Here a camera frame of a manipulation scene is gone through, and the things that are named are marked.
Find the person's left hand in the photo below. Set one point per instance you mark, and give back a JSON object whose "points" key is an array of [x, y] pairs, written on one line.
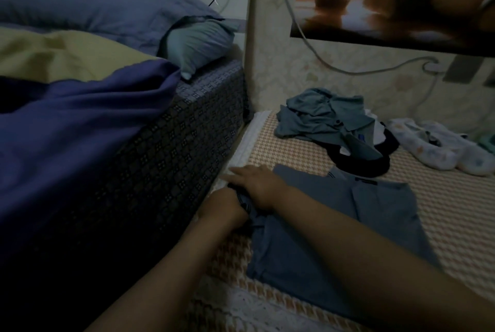
{"points": [[224, 208]]}

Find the person's right hand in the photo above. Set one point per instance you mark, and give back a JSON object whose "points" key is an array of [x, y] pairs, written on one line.
{"points": [[257, 185]]}

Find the black garment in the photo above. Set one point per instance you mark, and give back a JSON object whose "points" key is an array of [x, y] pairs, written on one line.
{"points": [[371, 164]]}

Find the white polo shirt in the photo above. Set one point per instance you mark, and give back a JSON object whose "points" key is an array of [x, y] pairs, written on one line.
{"points": [[377, 131]]}

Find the blue polo shirt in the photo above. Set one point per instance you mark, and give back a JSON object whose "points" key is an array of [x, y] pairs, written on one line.
{"points": [[387, 212]]}

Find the person's right forearm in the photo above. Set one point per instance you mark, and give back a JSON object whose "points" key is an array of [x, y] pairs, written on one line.
{"points": [[379, 258]]}

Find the person's left forearm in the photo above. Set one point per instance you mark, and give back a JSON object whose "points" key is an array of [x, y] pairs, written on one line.
{"points": [[162, 281]]}

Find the dark patterned bed cover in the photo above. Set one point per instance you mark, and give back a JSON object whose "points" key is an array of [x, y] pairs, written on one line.
{"points": [[162, 158]]}

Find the grey-green pillow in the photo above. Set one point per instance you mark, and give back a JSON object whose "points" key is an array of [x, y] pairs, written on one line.
{"points": [[197, 42]]}

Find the blue folded blanket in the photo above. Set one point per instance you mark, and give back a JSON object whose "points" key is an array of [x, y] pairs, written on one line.
{"points": [[69, 135]]}

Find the yellow-green cushion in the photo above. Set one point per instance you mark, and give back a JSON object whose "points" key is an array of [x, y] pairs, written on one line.
{"points": [[62, 53]]}

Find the teal round bunny lamp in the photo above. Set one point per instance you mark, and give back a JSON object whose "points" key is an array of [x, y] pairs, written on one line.
{"points": [[487, 141]]}

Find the white wall plug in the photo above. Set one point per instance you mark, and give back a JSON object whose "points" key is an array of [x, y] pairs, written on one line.
{"points": [[433, 67]]}

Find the grey wall socket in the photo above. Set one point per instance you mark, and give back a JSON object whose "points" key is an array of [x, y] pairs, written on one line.
{"points": [[468, 69]]}

